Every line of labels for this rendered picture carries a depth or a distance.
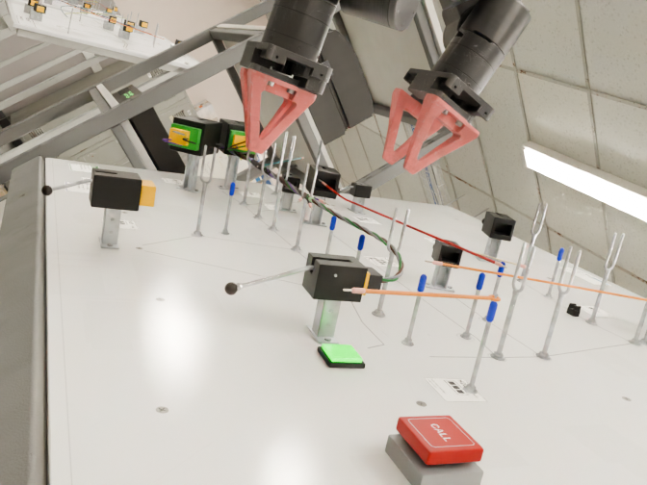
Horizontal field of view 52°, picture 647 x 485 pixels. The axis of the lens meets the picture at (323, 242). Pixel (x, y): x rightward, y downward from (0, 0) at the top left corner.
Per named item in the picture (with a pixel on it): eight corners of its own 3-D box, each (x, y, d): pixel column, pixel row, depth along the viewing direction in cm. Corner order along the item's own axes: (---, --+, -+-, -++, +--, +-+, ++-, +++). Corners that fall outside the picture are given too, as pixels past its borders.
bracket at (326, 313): (305, 326, 77) (314, 286, 76) (324, 327, 78) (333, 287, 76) (318, 344, 73) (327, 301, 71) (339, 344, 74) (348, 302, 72)
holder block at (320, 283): (301, 285, 75) (308, 251, 74) (347, 289, 77) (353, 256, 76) (313, 299, 71) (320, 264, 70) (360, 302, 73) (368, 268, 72)
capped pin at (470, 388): (459, 388, 69) (486, 291, 66) (468, 386, 70) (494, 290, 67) (472, 395, 68) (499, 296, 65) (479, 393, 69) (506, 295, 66)
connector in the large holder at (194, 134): (198, 150, 129) (202, 129, 128) (193, 151, 126) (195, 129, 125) (171, 143, 130) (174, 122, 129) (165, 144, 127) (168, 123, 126)
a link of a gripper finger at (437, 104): (410, 179, 75) (458, 109, 74) (440, 192, 69) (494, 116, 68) (366, 145, 72) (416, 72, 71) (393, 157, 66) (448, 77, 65)
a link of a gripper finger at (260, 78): (274, 154, 72) (304, 69, 70) (292, 166, 65) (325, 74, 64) (214, 133, 69) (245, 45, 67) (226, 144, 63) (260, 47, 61)
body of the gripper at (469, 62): (438, 114, 77) (476, 61, 77) (486, 126, 68) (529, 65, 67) (399, 81, 74) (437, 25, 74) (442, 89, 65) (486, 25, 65)
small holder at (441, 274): (442, 276, 110) (452, 234, 108) (455, 294, 101) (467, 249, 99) (415, 271, 109) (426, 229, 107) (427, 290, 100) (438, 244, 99)
